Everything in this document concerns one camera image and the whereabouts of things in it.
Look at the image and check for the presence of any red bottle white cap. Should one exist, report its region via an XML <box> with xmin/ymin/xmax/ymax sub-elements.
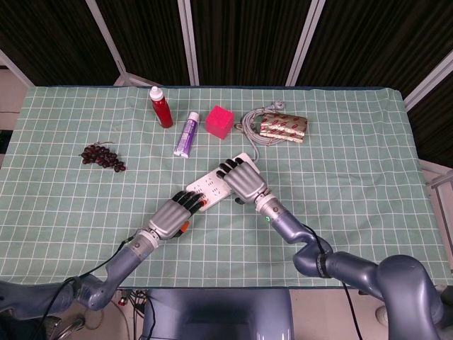
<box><xmin>149</xmin><ymin>86</ymin><xmax>174</xmax><ymax>129</ymax></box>

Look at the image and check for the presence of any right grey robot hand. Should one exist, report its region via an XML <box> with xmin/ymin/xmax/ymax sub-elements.
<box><xmin>215</xmin><ymin>158</ymin><xmax>269</xmax><ymax>206</ymax></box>

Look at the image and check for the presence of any white power strip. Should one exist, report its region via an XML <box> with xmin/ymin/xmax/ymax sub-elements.
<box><xmin>185</xmin><ymin>152</ymin><xmax>262</xmax><ymax>213</ymax></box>

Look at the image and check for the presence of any white frame post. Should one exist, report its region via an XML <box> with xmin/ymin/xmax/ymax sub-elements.
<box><xmin>178</xmin><ymin>0</ymin><xmax>201</xmax><ymax>86</ymax></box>
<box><xmin>285</xmin><ymin>0</ymin><xmax>326</xmax><ymax>86</ymax></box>
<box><xmin>84</xmin><ymin>0</ymin><xmax>129</xmax><ymax>86</ymax></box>
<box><xmin>403</xmin><ymin>52</ymin><xmax>453</xmax><ymax>111</ymax></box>
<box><xmin>0</xmin><ymin>48</ymin><xmax>35</xmax><ymax>89</ymax></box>

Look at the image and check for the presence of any pink foam cube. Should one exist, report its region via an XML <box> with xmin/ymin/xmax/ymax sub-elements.
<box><xmin>205</xmin><ymin>105</ymin><xmax>235</xmax><ymax>140</ymax></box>

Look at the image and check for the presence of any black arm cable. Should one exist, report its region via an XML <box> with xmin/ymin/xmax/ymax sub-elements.
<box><xmin>302</xmin><ymin>222</ymin><xmax>367</xmax><ymax>340</ymax></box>
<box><xmin>35</xmin><ymin>239</ymin><xmax>137</xmax><ymax>340</ymax></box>

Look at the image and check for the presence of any purple toothpaste tube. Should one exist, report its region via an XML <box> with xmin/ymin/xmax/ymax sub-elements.
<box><xmin>173</xmin><ymin>111</ymin><xmax>200</xmax><ymax>159</ymax></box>

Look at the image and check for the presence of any dark red grape bunch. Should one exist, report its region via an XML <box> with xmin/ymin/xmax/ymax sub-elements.
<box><xmin>80</xmin><ymin>141</ymin><xmax>127</xmax><ymax>174</ymax></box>

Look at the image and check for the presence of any white metal side frame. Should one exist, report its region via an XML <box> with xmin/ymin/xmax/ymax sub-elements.
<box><xmin>419</xmin><ymin>157</ymin><xmax>453</xmax><ymax>213</ymax></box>

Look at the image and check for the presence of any gold foil snack packet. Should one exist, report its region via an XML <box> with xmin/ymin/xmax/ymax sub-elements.
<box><xmin>259</xmin><ymin>112</ymin><xmax>309</xmax><ymax>145</ymax></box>

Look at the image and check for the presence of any blue-grey robot torso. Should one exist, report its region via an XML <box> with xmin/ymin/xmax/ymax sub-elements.
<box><xmin>141</xmin><ymin>287</ymin><xmax>294</xmax><ymax>340</ymax></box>

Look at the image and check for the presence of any green checked tablecloth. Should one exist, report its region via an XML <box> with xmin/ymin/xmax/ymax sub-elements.
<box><xmin>0</xmin><ymin>84</ymin><xmax>440</xmax><ymax>288</ymax></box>

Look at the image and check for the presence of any grey cable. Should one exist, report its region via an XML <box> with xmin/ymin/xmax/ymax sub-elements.
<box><xmin>235</xmin><ymin>101</ymin><xmax>287</xmax><ymax>166</ymax></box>

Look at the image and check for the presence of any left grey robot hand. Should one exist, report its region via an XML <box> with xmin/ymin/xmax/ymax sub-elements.
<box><xmin>147</xmin><ymin>190</ymin><xmax>210</xmax><ymax>242</ymax></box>

